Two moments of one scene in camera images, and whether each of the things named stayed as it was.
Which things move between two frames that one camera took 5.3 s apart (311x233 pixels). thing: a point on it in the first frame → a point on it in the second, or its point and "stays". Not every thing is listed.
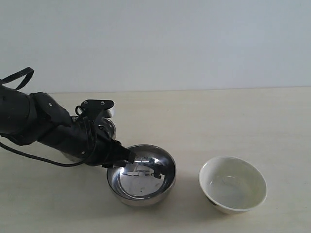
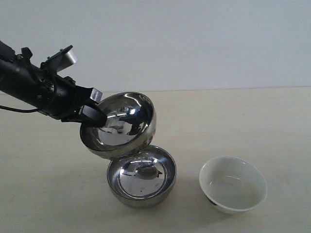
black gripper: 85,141 → 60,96
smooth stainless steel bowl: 147,180 stays
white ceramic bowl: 233,185 stays
